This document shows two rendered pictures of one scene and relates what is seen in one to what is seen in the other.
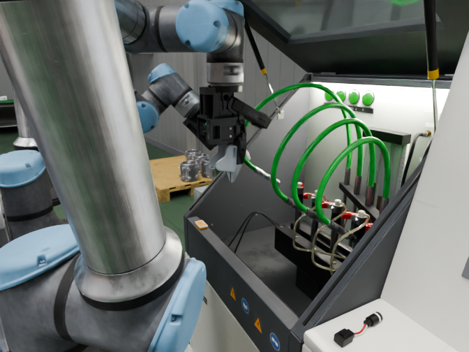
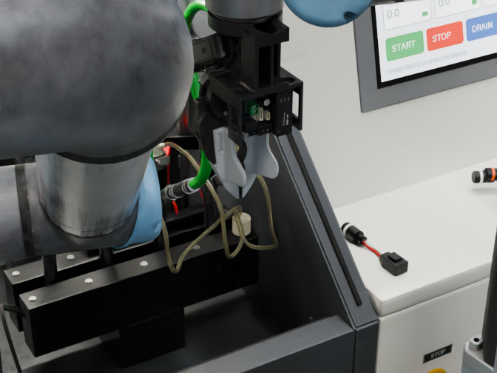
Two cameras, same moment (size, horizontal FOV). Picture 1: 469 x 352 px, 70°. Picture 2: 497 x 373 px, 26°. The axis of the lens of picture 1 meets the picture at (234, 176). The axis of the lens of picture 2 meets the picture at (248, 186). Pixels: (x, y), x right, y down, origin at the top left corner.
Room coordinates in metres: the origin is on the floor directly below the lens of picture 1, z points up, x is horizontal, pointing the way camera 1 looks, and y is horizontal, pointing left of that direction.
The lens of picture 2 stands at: (0.74, 0.98, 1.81)
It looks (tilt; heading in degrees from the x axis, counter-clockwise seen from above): 31 degrees down; 268
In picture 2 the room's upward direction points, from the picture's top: straight up
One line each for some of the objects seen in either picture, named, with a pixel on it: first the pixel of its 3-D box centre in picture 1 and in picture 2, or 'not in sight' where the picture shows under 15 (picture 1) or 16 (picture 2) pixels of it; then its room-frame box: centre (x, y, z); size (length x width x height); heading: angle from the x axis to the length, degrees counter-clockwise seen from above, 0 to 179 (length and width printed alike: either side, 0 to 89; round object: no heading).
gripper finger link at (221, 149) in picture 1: (221, 161); (234, 169); (0.72, 0.03, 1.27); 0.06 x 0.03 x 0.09; 118
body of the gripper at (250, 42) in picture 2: (222, 114); (248, 71); (0.71, 0.03, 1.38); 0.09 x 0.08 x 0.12; 118
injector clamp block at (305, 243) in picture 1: (320, 268); (137, 296); (0.85, -0.26, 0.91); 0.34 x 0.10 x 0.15; 28
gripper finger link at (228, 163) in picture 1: (227, 165); (260, 161); (0.69, 0.01, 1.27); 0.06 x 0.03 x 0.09; 118
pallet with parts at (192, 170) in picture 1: (174, 167); not in sight; (4.33, 0.82, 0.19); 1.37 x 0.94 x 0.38; 35
